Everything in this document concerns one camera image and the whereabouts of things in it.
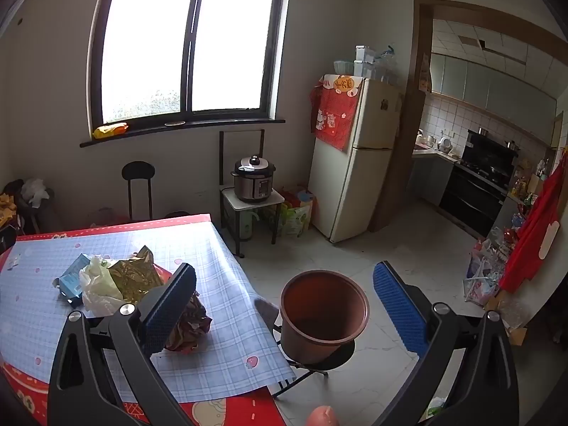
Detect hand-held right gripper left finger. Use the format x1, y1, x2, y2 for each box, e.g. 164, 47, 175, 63
48, 263, 197, 426

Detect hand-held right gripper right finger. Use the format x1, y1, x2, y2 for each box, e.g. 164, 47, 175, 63
372, 261, 521, 426

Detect brown wrapper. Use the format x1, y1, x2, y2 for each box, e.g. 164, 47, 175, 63
165, 292, 213, 354

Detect brown plastic bucket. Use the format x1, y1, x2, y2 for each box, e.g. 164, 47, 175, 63
279, 270, 370, 365

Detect blue cardboard box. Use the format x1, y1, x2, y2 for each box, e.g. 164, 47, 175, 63
55, 253, 105, 308

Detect gold foil wrapper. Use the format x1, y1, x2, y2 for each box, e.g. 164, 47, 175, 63
108, 246, 166, 305

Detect white plush toy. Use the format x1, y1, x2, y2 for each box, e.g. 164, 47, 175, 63
80, 255, 126, 316

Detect black stool under bucket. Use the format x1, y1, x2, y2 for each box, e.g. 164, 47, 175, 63
255, 297, 356, 399

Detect blue plaid tablecloth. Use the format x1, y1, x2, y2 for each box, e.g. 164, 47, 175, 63
0, 222, 297, 404

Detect bags on floor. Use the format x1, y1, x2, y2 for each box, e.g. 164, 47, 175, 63
464, 226, 512, 307

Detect pale green kettle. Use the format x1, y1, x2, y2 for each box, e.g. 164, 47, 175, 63
237, 211, 261, 241

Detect pink rounded object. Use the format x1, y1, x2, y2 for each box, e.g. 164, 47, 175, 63
308, 405, 340, 426

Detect cream refrigerator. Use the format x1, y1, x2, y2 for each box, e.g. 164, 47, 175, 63
307, 75, 403, 244

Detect black stove unit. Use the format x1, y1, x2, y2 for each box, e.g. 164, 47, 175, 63
439, 160, 515, 239

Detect printed shopping bag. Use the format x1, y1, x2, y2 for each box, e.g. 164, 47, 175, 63
268, 186, 317, 239

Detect black round-seat stool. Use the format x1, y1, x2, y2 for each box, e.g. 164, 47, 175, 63
122, 161, 156, 222

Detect small white-top stand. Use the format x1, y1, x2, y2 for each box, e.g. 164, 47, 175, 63
219, 130, 285, 259

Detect black kitchen appliance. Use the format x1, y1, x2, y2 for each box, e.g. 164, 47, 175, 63
231, 155, 276, 203

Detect red apron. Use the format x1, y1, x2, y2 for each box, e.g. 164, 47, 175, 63
499, 164, 565, 294

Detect bin with white liner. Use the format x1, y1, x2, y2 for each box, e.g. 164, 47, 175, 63
18, 179, 56, 231

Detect bottles on side counter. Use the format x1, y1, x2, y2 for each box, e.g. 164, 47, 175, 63
510, 159, 552, 214

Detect yellow snack packet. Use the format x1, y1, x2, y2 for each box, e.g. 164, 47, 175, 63
93, 123, 129, 139

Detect black range hood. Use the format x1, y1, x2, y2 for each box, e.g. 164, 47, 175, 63
467, 130, 519, 157

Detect red printed cloth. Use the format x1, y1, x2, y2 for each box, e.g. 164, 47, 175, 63
311, 75, 365, 151

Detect clear plastic bottles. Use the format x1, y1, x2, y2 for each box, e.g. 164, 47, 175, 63
375, 44, 399, 83

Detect black-framed window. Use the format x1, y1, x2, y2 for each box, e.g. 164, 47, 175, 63
80, 0, 288, 148

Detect grey wall cabinets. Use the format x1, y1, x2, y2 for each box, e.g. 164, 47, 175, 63
430, 53, 558, 130

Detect wooden door frame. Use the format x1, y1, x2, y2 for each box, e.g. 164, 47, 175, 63
368, 0, 568, 232

